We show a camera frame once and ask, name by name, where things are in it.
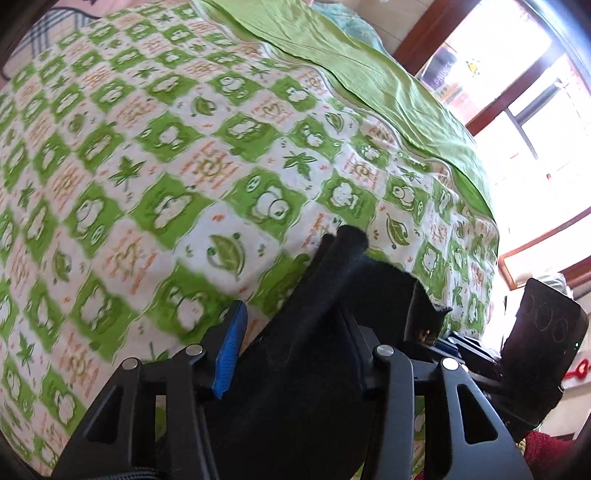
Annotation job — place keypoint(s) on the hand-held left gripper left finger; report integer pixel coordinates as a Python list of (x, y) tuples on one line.
[(228, 353)]

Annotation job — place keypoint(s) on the green bed sheet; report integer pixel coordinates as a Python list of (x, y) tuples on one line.
[(369, 78)]

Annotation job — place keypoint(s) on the green frog printed blanket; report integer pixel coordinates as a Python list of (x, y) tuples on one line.
[(138, 184)]

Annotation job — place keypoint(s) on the wooden framed window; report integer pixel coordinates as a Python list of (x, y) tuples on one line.
[(521, 115)]

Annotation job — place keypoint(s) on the person's right forearm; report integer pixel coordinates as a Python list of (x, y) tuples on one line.
[(547, 454)]

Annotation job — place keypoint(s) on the plaid cloth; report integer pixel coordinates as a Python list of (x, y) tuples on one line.
[(46, 34)]

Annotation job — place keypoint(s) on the teal cloth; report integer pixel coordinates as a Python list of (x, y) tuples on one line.
[(355, 25)]

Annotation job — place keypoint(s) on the black pants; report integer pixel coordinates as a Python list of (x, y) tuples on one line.
[(300, 369)]

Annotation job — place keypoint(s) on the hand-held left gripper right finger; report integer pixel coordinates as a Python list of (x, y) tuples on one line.
[(392, 371)]

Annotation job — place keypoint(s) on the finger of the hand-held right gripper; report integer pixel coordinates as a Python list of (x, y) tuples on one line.
[(457, 348)]

